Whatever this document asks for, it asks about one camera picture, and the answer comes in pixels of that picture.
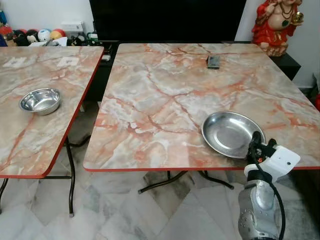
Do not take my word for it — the white and blue toy ball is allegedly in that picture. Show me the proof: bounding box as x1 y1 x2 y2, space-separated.
37 28 52 43

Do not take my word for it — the white wall socket box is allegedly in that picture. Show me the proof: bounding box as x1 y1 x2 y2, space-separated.
60 21 85 37

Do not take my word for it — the small black box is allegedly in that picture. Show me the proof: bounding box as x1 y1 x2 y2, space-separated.
206 55 222 70

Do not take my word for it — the shallow steel plate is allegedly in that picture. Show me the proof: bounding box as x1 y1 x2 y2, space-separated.
201 111 267 160

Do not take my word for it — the small steel bowl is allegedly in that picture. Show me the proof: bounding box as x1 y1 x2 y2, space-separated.
19 88 62 117

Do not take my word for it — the red laughing Buddha statue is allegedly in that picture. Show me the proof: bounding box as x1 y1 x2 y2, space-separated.
251 0 305 57

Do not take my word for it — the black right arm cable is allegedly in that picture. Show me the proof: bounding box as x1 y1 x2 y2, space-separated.
249 145 288 240

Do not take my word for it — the orange and red toy ball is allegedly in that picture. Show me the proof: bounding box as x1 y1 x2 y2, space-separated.
50 28 67 41

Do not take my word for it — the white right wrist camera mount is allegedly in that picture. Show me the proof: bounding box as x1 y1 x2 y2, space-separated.
256 145 302 184

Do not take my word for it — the marble-pattern red-edged folding table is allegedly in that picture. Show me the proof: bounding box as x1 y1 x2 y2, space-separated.
82 42 320 195
0 45 105 219

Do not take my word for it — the black television screen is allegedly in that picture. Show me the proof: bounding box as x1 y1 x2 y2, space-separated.
89 0 248 43

